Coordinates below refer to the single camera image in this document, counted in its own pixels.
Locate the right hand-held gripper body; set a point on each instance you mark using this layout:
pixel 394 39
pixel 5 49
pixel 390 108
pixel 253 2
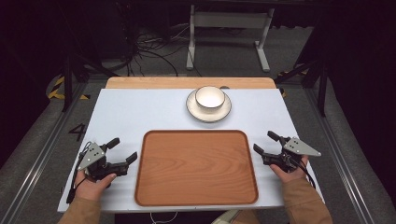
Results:
pixel 295 146

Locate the white table board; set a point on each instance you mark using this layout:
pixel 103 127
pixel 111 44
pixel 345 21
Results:
pixel 140 109

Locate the white plate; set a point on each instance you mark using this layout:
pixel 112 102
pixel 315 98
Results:
pixel 193 109

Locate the wooden tray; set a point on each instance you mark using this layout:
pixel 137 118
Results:
pixel 196 169

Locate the person's right hand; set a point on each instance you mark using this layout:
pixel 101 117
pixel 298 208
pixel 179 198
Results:
pixel 292 176

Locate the white metal stand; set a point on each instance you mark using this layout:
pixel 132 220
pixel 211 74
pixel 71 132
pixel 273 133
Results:
pixel 231 20

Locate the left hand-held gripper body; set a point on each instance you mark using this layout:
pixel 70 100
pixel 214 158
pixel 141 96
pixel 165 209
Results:
pixel 93 155

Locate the white bowl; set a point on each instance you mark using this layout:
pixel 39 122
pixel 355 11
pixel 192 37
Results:
pixel 209 98

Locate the black tripod stand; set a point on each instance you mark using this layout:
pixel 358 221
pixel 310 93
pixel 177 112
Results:
pixel 322 90
pixel 67 84

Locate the person's left hand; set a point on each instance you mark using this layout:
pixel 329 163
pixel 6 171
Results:
pixel 90 188

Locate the yellow black floor tape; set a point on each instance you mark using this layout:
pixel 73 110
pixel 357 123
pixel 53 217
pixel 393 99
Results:
pixel 57 93

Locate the aluminium floor rail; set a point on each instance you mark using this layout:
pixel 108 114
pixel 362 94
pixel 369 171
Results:
pixel 40 158
pixel 339 155

